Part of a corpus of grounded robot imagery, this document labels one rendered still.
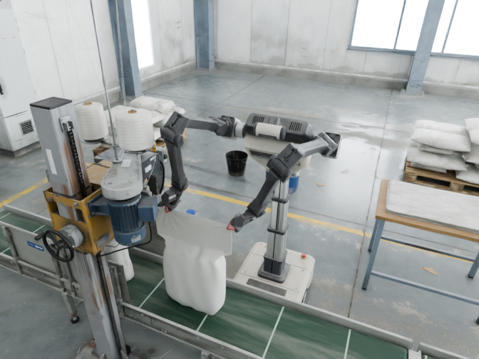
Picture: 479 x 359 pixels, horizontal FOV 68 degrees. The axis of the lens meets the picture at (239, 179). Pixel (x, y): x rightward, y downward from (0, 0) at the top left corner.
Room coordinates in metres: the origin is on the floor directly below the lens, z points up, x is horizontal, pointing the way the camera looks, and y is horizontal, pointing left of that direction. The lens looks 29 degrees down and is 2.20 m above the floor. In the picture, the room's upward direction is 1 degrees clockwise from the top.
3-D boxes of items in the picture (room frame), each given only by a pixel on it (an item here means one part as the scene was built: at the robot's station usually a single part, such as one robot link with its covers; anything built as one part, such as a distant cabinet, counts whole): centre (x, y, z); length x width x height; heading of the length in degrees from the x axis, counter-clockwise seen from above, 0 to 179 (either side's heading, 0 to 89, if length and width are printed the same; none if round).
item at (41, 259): (1.75, 1.16, 0.54); 1.05 x 0.02 x 0.41; 67
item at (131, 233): (1.38, 0.53, 1.21); 0.15 x 0.15 x 0.25
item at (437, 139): (4.06, -2.46, 0.57); 0.66 x 0.42 x 0.13; 60
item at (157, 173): (1.82, 0.64, 1.21); 0.30 x 0.25 x 0.30; 67
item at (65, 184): (1.41, 0.78, 0.88); 0.12 x 0.11 x 1.74; 157
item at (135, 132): (1.52, 0.48, 1.61); 0.17 x 0.17 x 0.17
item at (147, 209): (1.38, 0.43, 1.25); 0.10 x 0.08 x 0.12; 2
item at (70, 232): (1.32, 0.80, 1.14); 0.11 x 0.06 x 0.11; 67
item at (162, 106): (5.19, 1.35, 0.56); 0.67 x 0.43 x 0.15; 67
